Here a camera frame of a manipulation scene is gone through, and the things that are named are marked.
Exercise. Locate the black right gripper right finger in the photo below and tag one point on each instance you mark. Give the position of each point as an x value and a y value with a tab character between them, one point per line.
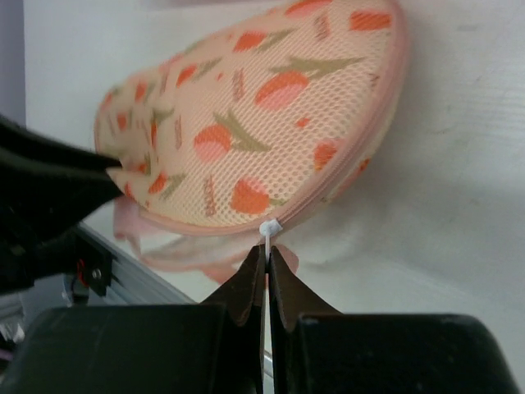
318	349

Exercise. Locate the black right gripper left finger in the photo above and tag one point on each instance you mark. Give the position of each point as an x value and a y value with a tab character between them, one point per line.
215	346

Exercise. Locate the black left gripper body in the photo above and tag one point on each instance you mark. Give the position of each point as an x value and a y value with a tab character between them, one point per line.
24	254

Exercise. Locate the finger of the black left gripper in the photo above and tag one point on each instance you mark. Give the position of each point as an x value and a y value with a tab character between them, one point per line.
26	155
40	202

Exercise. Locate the white zipper pull tie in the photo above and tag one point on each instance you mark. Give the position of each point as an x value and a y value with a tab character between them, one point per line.
268	238

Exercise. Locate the pink tulip mesh laundry bag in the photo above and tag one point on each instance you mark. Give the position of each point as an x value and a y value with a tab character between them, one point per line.
249	131

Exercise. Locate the aluminium mounting rail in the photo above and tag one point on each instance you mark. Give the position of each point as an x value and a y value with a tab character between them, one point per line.
132	283

